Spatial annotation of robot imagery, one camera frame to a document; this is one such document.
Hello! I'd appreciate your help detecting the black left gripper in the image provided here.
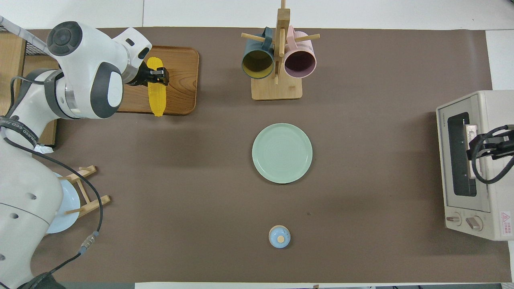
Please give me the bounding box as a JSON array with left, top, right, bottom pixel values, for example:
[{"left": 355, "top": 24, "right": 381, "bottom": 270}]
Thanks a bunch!
[{"left": 128, "top": 60, "right": 170, "bottom": 87}]

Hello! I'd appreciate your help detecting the dark blue mug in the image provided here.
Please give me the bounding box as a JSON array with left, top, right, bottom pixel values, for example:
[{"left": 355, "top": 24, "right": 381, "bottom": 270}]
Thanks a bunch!
[{"left": 241, "top": 27, "right": 275, "bottom": 80}]

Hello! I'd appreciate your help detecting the light green plate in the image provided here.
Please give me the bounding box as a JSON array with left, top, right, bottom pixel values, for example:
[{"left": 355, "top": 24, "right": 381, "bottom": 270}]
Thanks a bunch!
[{"left": 252, "top": 123, "right": 313, "bottom": 184}]

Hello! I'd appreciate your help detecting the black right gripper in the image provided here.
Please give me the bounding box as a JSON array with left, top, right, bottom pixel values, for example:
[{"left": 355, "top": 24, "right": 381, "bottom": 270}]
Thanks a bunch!
[{"left": 477, "top": 135, "right": 514, "bottom": 160}]

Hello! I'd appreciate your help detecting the brown wooden tray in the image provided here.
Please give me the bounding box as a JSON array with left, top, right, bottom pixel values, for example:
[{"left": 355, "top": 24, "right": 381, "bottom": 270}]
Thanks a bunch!
[{"left": 116, "top": 45, "right": 200, "bottom": 116}]

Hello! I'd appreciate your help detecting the wooden stepped shelf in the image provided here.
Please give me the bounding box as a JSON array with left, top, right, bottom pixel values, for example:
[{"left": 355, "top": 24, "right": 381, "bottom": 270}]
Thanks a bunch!
[{"left": 0, "top": 32, "right": 64, "bottom": 146}]

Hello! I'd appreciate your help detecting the wooden mug tree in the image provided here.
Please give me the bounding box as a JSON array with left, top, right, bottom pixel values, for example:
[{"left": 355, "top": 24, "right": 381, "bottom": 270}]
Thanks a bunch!
[{"left": 241, "top": 0, "right": 320, "bottom": 101}]

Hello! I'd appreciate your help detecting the beige toaster oven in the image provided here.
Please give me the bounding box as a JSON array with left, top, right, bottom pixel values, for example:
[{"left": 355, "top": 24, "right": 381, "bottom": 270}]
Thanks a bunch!
[{"left": 436, "top": 90, "right": 514, "bottom": 242}]

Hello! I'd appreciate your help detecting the pink mug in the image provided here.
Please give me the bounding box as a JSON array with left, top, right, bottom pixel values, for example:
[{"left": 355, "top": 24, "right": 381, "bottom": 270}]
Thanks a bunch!
[{"left": 283, "top": 26, "right": 317, "bottom": 79}]

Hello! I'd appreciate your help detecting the black wire basket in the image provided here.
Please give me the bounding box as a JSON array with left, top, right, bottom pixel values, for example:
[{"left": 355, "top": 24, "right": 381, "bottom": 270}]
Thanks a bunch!
[{"left": 0, "top": 23, "right": 53, "bottom": 61}]

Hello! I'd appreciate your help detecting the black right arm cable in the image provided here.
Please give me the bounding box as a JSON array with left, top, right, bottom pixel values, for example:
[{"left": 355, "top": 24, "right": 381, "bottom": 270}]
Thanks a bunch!
[{"left": 469, "top": 125, "right": 514, "bottom": 185}]

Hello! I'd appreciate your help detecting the wooden plate rack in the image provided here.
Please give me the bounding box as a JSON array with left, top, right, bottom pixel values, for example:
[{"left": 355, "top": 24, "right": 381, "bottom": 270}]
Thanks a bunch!
[{"left": 59, "top": 165, "right": 111, "bottom": 220}]

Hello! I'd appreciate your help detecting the light blue plate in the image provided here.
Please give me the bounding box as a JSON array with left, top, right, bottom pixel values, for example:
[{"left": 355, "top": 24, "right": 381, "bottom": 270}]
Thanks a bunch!
[{"left": 46, "top": 173, "right": 81, "bottom": 234}]

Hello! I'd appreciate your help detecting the yellow corn cob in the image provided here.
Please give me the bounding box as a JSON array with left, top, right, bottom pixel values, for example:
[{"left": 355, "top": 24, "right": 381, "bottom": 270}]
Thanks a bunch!
[{"left": 145, "top": 56, "right": 168, "bottom": 117}]

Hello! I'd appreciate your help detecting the brown table mat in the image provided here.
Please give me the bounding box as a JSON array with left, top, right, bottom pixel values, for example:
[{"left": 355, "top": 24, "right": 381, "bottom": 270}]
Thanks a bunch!
[{"left": 24, "top": 27, "right": 513, "bottom": 283}]

